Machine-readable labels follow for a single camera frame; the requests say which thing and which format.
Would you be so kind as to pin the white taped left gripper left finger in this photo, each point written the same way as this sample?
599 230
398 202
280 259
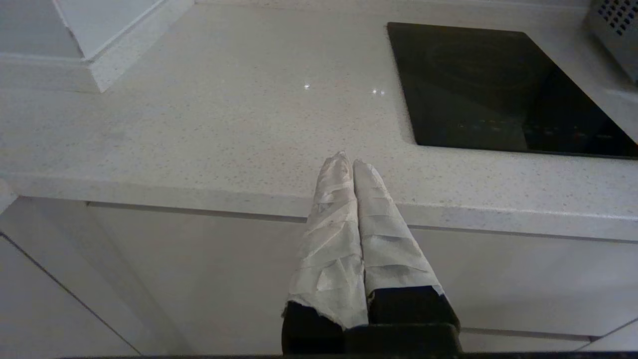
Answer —
329 259

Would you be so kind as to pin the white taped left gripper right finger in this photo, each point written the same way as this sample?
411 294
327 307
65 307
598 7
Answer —
394 254

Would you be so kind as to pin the silver microwave oven housing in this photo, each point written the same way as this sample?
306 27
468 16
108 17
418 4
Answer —
620 30

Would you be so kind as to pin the beige cabinet front panel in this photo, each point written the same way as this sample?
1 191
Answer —
538 344
209 274

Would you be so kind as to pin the black glass induction cooktop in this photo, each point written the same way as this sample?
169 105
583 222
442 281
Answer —
498 89

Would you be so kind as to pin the white cabinet filler panel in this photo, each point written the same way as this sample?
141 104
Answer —
99 279

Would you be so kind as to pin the white cabinet door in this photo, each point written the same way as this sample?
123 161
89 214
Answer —
40 309

